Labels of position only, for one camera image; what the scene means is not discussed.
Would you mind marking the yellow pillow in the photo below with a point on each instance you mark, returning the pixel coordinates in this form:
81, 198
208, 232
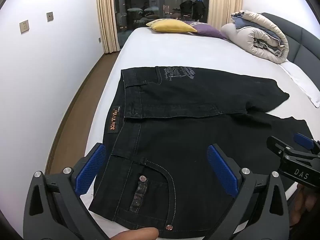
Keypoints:
170, 25

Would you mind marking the dark hanging jacket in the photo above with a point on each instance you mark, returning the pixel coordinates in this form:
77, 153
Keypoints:
185, 8
199, 9

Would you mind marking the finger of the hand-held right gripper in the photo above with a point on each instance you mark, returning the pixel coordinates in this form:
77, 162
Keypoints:
303, 140
277, 146

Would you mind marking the purple pillow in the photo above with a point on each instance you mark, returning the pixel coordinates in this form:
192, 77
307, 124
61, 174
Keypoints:
207, 29

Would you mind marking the person's right hand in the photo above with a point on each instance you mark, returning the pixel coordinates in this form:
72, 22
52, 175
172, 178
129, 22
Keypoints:
306, 201

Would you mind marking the white pillow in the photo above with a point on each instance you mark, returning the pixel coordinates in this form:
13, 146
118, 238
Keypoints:
302, 82

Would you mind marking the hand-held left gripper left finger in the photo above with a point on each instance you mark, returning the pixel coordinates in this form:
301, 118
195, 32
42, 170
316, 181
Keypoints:
91, 170

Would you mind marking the beige curtain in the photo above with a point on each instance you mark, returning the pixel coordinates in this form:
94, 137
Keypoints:
106, 15
223, 2

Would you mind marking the black pants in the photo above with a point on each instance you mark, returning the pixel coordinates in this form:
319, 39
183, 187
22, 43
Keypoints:
187, 135

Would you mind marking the rolled beige duvet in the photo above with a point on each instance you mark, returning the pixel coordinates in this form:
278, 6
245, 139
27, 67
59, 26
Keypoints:
255, 33

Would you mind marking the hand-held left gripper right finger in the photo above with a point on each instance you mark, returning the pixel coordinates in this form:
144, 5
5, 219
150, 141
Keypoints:
222, 170

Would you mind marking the grey upholstered headboard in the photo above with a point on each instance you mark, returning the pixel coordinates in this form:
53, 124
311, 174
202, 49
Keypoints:
297, 42

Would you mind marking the white bed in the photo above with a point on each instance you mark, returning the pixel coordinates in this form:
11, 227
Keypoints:
175, 51

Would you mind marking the beige wall socket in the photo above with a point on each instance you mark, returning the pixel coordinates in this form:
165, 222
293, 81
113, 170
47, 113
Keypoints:
50, 16
24, 26

